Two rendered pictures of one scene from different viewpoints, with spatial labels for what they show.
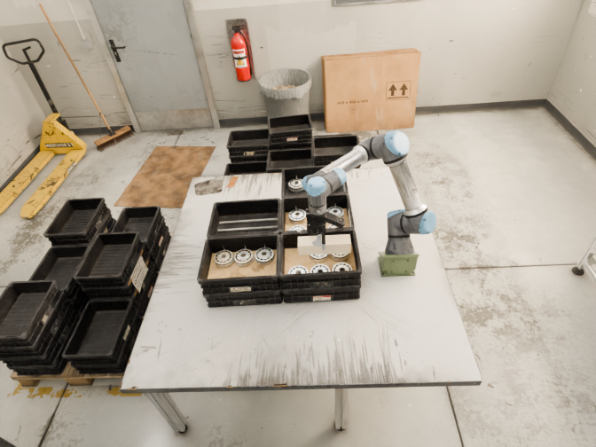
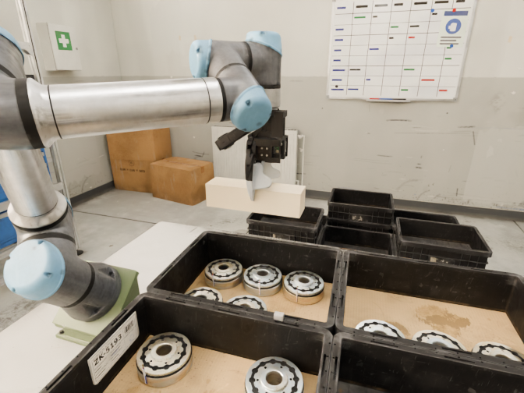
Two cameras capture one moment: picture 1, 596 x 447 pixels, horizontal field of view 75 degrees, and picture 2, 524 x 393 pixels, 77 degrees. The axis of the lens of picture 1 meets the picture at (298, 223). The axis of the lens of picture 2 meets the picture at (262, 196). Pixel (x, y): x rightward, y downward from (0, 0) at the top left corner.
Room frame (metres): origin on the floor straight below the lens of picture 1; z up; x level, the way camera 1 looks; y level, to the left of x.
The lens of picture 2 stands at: (1.98, 0.08, 1.36)
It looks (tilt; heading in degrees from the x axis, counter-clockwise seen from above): 21 degrees down; 193
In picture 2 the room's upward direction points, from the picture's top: straight up
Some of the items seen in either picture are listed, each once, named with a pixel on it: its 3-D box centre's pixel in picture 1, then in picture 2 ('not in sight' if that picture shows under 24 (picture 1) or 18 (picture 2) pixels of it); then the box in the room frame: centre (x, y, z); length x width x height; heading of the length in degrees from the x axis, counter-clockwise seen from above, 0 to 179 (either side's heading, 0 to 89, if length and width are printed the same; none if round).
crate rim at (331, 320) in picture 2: (318, 253); (253, 271); (1.34, -0.09, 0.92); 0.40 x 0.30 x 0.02; 87
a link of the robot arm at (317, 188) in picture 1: (317, 192); (262, 61); (1.25, -0.09, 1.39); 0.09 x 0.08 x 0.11; 131
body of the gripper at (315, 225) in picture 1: (317, 220); (266, 136); (1.25, -0.08, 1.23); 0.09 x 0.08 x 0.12; 85
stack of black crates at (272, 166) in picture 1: (291, 174); not in sight; (2.87, 0.01, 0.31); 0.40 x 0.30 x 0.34; 85
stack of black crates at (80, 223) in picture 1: (88, 237); not in sight; (2.25, 1.62, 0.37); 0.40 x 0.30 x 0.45; 176
